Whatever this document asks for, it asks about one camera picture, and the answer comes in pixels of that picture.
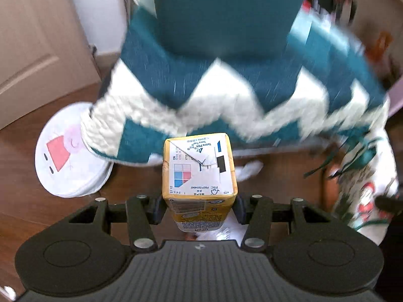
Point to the wooden door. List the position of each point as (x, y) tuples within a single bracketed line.
[(44, 55)]

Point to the pink desk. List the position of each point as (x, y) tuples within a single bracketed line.
[(378, 23)]

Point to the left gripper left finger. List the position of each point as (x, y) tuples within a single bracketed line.
[(154, 207)]

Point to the white paper on floor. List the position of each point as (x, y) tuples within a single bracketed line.
[(230, 230)]

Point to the christmas pattern fabric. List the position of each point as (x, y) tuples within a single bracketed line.
[(364, 168)]

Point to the teal plastic trash bin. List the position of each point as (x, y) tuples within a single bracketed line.
[(226, 28)]

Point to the yellow drink carton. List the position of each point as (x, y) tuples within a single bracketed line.
[(199, 181)]

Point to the crumpled white tissue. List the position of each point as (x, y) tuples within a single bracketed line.
[(250, 169)]

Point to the teal white zigzag blanket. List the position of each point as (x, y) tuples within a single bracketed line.
[(319, 84)]

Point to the orange cardboard box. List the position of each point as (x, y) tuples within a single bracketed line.
[(376, 54)]

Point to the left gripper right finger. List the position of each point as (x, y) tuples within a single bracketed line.
[(243, 208)]

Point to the white round cartoon stool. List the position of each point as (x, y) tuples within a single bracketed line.
[(64, 166)]

